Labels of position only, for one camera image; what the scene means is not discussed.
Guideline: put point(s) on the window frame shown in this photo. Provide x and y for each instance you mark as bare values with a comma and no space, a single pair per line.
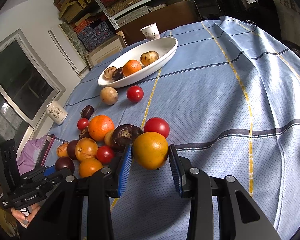
26,88

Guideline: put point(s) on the pale spotted pear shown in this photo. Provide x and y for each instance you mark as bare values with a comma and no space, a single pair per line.
149,57

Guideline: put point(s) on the red tomato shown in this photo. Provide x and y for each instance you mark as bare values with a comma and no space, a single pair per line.
157,125
135,94
82,123
105,154

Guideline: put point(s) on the white beverage can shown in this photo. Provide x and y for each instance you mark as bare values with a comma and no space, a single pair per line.
56,112

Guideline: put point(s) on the dark purple plum back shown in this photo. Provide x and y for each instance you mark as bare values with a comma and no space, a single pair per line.
71,149

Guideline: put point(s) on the dark water chestnut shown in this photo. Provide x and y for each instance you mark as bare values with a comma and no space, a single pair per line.
87,112
84,133
117,74

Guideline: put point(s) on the dark purple plum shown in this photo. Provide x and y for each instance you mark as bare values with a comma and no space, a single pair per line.
71,149
64,162

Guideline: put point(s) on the yellow-orange persimmon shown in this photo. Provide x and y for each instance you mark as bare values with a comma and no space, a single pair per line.
150,150

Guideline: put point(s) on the large front orange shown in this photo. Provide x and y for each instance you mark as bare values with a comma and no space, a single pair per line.
131,67

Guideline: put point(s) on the orange back mandarin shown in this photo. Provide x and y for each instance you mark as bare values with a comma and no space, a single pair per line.
99,126

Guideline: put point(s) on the purple cloth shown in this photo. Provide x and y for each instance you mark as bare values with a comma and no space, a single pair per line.
29,155

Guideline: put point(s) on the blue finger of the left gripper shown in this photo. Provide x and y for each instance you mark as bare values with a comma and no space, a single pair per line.
49,170

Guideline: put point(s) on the cardboard box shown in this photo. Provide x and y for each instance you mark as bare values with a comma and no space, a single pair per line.
111,46

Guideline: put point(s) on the black stool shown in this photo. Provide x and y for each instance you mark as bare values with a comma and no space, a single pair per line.
292,46

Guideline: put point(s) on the person's left hand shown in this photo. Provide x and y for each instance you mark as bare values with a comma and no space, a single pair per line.
22,218

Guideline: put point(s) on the white board leaning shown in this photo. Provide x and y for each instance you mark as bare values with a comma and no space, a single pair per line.
71,48

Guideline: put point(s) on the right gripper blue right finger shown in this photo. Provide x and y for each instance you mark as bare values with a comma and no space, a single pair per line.
177,169

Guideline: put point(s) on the small tan fruit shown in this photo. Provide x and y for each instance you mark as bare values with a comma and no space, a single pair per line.
108,139

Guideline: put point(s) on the white paper cup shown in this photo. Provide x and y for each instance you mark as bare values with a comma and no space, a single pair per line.
151,32

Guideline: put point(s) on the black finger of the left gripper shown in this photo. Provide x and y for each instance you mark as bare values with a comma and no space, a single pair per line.
60,175

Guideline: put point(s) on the dark purple mangosteen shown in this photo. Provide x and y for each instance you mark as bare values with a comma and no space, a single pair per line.
126,134

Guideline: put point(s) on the dark purple plum front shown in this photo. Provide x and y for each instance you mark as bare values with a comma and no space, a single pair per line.
64,162

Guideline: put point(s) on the blue checked tablecloth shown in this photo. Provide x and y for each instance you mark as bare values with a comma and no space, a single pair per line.
231,96

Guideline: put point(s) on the tan round fruit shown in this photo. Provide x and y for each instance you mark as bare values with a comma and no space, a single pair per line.
109,95

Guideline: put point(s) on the dark water chestnut front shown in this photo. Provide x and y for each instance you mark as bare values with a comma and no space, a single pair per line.
117,74

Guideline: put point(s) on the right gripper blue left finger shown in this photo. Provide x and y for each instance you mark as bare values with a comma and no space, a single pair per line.
123,170

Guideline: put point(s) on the red smartphone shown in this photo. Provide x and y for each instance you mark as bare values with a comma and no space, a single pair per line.
45,150

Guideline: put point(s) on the dark water chestnut back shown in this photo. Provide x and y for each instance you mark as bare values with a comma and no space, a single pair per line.
87,112

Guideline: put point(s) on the dark wooden cabinet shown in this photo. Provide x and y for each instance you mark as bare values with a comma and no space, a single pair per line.
166,18

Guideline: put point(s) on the pale spotted fruit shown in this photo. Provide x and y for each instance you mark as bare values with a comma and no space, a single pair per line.
109,72

